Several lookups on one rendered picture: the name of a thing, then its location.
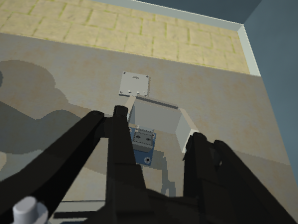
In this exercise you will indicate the grey rectangular block with slot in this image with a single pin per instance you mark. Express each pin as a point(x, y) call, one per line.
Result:
point(155, 114)

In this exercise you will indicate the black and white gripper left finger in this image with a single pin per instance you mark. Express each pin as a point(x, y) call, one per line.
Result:
point(32, 195)

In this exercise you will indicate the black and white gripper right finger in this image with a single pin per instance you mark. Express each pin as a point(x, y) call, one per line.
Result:
point(243, 197)

